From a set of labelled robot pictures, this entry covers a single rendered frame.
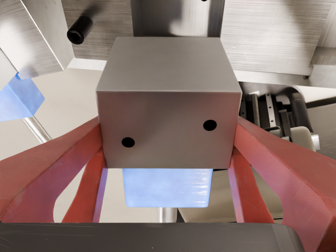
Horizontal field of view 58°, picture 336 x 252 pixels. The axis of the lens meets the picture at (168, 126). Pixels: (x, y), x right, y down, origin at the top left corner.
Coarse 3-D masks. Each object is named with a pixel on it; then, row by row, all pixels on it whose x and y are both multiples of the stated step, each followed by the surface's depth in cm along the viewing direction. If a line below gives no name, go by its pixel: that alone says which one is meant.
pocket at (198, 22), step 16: (144, 0) 20; (160, 0) 20; (176, 0) 20; (192, 0) 19; (208, 0) 19; (224, 0) 17; (144, 16) 21; (160, 16) 20; (176, 16) 20; (192, 16) 20; (208, 16) 20; (144, 32) 21; (160, 32) 21; (176, 32) 21; (192, 32) 21; (208, 32) 21
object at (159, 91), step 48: (144, 48) 13; (192, 48) 13; (96, 96) 10; (144, 96) 10; (192, 96) 10; (240, 96) 10; (144, 144) 11; (192, 144) 11; (144, 192) 15; (192, 192) 15
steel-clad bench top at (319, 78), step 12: (72, 60) 32; (84, 60) 31; (96, 60) 31; (240, 72) 30; (252, 72) 30; (264, 72) 29; (312, 72) 29; (324, 72) 28; (288, 84) 30; (300, 84) 30; (312, 84) 30; (324, 84) 29
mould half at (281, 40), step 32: (64, 0) 18; (96, 0) 18; (128, 0) 17; (256, 0) 16; (288, 0) 16; (320, 0) 16; (96, 32) 19; (128, 32) 19; (224, 32) 18; (256, 32) 17; (288, 32) 17; (320, 32) 17; (256, 64) 19; (288, 64) 19
